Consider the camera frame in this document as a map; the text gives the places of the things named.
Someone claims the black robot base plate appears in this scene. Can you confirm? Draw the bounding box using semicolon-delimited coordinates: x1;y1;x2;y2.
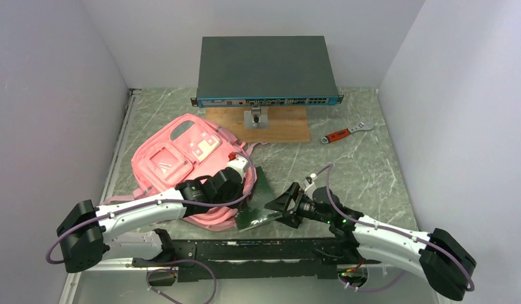
130;237;382;282

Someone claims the pink school backpack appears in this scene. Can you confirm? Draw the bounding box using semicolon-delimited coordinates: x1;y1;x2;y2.
102;114;257;205

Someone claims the dark glossy book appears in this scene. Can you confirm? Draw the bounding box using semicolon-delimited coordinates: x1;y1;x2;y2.
235;167;282;232

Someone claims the dark grey network switch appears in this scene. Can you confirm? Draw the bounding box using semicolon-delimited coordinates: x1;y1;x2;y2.
191;35;344;108

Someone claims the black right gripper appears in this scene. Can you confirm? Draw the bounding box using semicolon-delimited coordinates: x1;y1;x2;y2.
264;182;332;228

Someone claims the grey metal switch stand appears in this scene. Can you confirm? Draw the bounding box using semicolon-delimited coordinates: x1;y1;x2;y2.
243;106;269;129

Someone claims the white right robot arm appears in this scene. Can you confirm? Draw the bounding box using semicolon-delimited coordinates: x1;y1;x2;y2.
265;182;477;301

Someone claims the brown wooden board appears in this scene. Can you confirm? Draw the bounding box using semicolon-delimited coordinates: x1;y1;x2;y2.
205;106;311;143

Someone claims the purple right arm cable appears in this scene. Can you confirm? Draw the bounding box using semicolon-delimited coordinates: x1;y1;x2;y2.
304;163;475;293

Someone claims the aluminium frame rail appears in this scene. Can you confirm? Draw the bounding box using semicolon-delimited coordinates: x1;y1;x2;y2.
96;88;142;207

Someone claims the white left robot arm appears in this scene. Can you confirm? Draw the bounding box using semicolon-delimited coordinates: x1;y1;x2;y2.
56;167;256;273

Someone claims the red handled adjustable wrench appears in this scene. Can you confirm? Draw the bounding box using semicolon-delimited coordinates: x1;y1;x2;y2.
320;122;375;144

